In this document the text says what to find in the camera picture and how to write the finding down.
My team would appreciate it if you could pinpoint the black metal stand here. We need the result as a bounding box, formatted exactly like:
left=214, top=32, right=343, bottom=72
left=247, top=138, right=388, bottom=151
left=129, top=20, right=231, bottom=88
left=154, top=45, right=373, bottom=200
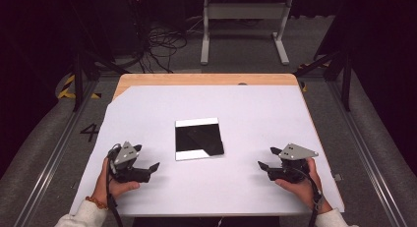
left=293, top=49, right=354, bottom=113
left=69, top=51, right=131, bottom=113

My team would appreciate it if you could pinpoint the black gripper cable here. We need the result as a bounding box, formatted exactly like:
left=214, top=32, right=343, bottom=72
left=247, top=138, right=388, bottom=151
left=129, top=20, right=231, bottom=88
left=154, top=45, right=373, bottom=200
left=292, top=167, right=326, bottom=227
left=105, top=143, right=125, bottom=227

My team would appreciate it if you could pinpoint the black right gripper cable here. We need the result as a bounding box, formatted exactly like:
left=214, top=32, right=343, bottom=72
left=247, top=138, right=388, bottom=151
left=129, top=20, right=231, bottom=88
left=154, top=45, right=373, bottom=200
left=292, top=167, right=326, bottom=227

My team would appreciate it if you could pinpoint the white metal desk frame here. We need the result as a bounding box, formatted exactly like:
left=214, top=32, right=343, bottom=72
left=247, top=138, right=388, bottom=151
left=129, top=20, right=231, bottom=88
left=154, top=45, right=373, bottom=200
left=200, top=0, right=294, bottom=66

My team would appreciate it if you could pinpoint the orange beaded bracelet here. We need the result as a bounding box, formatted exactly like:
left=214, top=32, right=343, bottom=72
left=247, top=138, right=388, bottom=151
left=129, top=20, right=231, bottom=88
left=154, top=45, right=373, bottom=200
left=85, top=196, right=109, bottom=211

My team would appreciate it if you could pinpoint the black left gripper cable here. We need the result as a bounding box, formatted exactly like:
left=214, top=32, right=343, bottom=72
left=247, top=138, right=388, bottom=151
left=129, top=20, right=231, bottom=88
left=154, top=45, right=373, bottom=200
left=105, top=143, right=125, bottom=227

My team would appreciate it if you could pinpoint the metal floor rail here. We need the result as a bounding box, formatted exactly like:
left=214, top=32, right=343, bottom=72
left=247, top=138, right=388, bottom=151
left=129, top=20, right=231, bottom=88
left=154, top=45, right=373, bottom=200
left=328, top=80, right=409, bottom=227
left=12, top=79, right=100, bottom=227

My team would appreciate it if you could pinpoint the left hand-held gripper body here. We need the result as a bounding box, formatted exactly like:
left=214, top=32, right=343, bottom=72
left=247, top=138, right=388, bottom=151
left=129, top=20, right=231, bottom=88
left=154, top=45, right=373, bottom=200
left=107, top=141, right=151, bottom=184

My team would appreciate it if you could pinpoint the person's right hand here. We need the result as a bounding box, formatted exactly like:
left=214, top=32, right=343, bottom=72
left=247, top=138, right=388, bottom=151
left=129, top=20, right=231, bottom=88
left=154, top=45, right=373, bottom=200
left=274, top=157, right=333, bottom=215

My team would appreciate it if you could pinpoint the yellow black hazard tape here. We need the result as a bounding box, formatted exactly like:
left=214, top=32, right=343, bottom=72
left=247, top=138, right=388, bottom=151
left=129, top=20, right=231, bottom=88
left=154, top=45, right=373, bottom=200
left=57, top=74, right=102, bottom=100
left=295, top=61, right=330, bottom=93

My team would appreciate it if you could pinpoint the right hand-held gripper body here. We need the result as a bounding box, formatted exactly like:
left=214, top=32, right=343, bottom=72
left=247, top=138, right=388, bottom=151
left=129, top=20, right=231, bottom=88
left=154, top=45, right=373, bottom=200
left=267, top=142, right=320, bottom=184

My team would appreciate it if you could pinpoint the tangle of black floor cables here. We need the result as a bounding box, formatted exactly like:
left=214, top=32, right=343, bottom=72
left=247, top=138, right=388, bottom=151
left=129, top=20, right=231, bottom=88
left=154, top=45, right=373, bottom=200
left=129, top=22, right=189, bottom=75

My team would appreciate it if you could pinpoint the white table cover sheet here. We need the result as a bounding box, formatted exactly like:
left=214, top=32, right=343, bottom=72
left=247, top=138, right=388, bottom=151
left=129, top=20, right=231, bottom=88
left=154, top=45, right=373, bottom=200
left=69, top=85, right=345, bottom=218

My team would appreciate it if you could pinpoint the person's left hand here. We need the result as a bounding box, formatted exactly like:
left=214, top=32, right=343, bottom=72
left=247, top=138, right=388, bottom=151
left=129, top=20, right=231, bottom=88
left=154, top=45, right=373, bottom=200
left=91, top=157, right=142, bottom=207

